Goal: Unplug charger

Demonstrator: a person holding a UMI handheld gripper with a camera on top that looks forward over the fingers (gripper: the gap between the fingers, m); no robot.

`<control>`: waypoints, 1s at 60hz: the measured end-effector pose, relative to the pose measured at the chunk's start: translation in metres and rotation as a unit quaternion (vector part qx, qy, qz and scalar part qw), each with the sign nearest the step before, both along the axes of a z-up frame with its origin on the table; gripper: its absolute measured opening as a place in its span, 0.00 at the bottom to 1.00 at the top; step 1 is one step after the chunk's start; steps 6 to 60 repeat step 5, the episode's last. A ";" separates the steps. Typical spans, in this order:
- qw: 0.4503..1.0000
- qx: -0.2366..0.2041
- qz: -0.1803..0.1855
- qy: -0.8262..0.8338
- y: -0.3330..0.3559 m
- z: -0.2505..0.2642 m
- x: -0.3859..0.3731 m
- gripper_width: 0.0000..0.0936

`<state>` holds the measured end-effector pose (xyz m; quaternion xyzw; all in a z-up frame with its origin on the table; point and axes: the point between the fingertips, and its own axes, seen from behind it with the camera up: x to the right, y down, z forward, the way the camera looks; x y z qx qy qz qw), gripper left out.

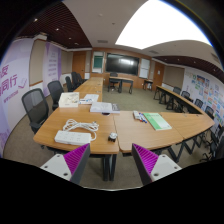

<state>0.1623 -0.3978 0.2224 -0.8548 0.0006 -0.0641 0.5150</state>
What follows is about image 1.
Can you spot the large black wall screen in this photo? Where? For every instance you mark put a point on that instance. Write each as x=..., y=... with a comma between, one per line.
x=122, y=64

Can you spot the dark round table grommet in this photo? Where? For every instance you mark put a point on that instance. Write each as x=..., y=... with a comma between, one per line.
x=106, y=114

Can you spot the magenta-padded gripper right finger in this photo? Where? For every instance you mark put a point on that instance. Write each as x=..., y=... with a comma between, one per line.
x=151, y=165

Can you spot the white wall board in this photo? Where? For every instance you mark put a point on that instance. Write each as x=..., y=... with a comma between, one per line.
x=144, y=68

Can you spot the small dark side desk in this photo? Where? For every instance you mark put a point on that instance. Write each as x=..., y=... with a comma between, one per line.
x=148, y=81

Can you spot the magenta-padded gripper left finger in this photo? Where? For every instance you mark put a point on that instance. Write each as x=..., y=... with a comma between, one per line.
x=71, y=163

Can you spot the long wooden side table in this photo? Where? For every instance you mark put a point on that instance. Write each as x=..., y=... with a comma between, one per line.
x=176, y=98

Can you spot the black office chair group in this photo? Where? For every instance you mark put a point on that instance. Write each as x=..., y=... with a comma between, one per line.
x=75, y=81
x=213, y=140

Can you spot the green booklet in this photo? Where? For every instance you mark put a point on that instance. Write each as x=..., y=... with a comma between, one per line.
x=157, y=121

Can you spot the large ceiling light panel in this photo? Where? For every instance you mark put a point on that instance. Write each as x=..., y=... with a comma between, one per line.
x=160, y=25

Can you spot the white power strip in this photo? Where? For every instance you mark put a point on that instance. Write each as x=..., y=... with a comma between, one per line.
x=71, y=137

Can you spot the black chair behind desk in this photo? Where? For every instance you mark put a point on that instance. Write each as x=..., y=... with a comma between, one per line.
x=114, y=81

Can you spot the red marker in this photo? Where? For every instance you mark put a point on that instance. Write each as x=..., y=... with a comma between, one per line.
x=141, y=118

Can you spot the blue marker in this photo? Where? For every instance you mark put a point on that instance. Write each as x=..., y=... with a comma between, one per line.
x=144, y=118

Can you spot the colourful wall posters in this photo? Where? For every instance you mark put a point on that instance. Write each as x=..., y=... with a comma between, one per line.
x=206, y=93

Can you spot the white board eraser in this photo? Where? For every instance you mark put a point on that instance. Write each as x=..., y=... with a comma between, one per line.
x=136, y=115

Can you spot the white paper stack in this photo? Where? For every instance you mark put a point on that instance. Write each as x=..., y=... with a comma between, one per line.
x=90, y=98

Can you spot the open white box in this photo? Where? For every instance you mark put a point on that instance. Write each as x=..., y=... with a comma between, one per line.
x=69, y=100

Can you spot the black mesh office chair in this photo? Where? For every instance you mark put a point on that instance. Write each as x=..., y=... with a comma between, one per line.
x=55, y=91
x=35, y=106

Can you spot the dark wooden desk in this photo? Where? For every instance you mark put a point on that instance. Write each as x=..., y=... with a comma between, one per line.
x=121, y=80

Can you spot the white and purple wall banner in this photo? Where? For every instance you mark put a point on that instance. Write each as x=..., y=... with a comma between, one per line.
x=13, y=86

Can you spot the green wall board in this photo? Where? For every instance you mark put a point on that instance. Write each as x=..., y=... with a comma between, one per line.
x=98, y=62

